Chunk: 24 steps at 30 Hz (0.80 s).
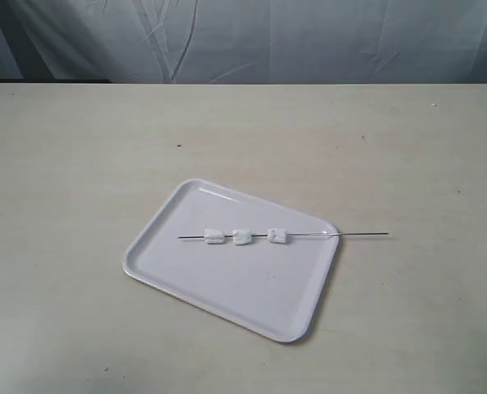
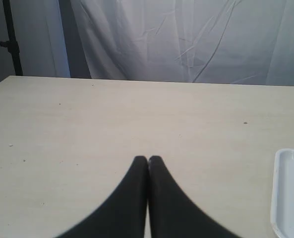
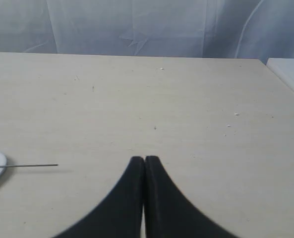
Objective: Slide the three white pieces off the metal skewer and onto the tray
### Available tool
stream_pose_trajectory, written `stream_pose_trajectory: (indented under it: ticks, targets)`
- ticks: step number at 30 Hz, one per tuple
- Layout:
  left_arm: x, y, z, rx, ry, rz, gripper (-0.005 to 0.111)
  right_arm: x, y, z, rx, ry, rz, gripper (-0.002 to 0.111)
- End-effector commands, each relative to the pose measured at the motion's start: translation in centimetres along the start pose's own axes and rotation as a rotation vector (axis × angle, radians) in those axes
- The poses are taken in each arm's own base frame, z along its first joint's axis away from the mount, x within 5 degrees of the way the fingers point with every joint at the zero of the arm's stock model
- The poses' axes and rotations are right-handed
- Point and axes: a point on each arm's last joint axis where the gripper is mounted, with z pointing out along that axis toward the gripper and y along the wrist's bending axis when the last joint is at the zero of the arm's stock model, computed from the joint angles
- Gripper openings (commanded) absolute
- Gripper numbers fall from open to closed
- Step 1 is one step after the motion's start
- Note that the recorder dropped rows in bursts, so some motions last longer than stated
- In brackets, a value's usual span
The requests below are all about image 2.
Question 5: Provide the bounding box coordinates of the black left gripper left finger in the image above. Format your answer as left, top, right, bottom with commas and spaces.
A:
59, 156, 147, 238

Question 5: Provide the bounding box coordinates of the black stand pole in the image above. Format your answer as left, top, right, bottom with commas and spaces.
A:
0, 0, 23, 76

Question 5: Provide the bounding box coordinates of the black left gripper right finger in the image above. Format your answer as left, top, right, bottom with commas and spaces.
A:
148, 156, 238, 238

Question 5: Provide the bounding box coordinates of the white backdrop cloth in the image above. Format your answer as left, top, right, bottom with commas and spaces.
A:
10, 0, 294, 86

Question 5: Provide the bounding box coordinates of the white plastic tray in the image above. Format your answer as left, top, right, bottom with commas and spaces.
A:
270, 149, 294, 238

